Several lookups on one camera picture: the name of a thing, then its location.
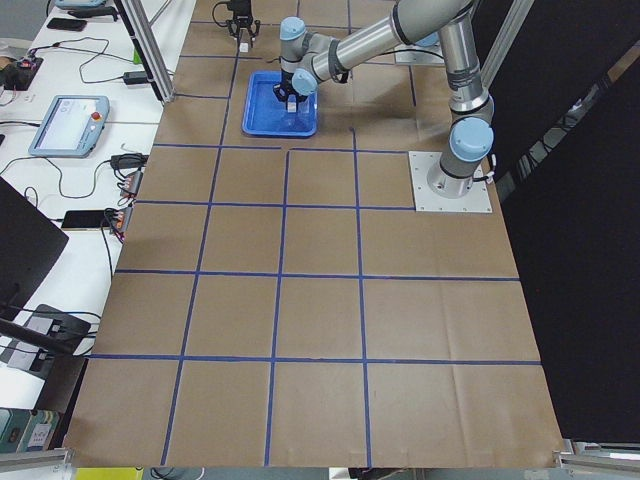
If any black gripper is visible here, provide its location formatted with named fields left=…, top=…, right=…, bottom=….
left=225, top=17, right=260, bottom=48
left=272, top=72, right=305, bottom=103

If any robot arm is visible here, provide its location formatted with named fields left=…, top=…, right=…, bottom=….
left=225, top=0, right=261, bottom=48

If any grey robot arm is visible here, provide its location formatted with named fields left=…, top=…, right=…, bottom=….
left=273, top=1, right=494, bottom=199

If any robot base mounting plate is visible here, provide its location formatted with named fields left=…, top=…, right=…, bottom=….
left=408, top=151, right=493, bottom=214

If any blue plastic tray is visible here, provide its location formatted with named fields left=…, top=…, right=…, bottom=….
left=242, top=70, right=318, bottom=138

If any black power adapter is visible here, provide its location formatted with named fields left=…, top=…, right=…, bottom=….
left=122, top=71, right=149, bottom=85

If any teach pendant tablet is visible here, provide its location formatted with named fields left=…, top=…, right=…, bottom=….
left=28, top=95, right=110, bottom=158

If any black monitor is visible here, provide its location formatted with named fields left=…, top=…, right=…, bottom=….
left=0, top=179, right=68, bottom=321

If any aluminium frame post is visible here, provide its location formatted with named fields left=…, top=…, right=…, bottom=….
left=114, top=0, right=175, bottom=104

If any usb hub with cables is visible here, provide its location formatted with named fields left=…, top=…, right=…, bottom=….
left=118, top=170, right=143, bottom=198

